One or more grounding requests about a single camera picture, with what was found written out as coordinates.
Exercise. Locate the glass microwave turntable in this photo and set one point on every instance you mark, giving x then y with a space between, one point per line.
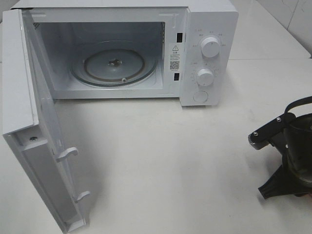
113 67

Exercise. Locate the white warning label sticker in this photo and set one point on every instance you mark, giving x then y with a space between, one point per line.
174 57

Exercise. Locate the white microwave oven body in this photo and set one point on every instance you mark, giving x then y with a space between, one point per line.
74 28

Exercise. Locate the white upper power knob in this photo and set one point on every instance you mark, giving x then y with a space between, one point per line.
210 46

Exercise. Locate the round white door button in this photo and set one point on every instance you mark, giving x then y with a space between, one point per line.
200 96

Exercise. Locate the white lower timer knob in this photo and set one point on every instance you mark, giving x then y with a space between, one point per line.
205 77

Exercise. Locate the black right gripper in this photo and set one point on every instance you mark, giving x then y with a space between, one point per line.
294 176

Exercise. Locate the white microwave door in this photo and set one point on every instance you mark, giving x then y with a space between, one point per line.
30 124

